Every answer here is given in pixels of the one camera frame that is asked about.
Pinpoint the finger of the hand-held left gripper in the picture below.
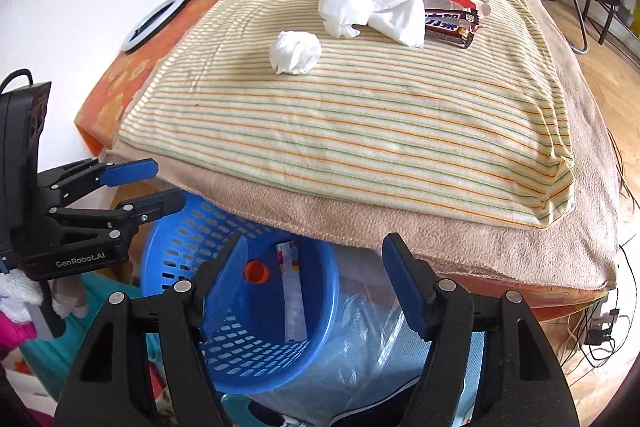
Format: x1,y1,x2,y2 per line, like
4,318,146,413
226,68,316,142
47,188,187,239
37,158,160,208

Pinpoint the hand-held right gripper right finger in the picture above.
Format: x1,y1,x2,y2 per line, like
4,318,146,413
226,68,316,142
372,232,581,427

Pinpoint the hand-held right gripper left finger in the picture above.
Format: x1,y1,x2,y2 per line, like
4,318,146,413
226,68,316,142
52,234,249,427

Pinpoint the blue plastic basket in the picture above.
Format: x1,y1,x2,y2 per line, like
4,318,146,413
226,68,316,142
140,193,341,395

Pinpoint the white tissue ball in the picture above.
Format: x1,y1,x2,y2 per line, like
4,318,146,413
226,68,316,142
269,31,324,76

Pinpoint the brown chocolate bar wrapper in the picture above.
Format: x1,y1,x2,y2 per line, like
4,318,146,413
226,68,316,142
424,7,481,50

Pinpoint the white tissue sheet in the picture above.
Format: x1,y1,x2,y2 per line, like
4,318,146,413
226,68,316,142
367,0,427,48

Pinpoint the person's left hand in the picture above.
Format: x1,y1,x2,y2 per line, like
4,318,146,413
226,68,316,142
0,264,85,324

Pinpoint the orange bottle cap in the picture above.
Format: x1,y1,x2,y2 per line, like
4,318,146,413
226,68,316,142
245,261,271,286

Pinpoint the white paper strip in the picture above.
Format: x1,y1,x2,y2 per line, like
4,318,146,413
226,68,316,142
274,241,308,343

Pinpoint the orange flowered bed sheet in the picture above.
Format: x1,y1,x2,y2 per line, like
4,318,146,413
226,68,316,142
74,0,617,323

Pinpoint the tan fleece blanket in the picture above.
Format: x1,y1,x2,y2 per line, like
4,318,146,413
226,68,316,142
105,0,621,292

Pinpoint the teal cloth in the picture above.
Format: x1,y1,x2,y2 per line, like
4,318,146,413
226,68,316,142
20,274,143,390

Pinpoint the striped cream blanket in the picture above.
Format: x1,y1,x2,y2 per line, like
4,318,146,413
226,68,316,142
116,0,576,230

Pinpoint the black power strip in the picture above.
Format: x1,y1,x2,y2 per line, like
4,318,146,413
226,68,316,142
586,309,622,344

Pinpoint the white ring light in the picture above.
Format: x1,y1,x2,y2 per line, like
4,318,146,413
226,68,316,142
121,0,188,54

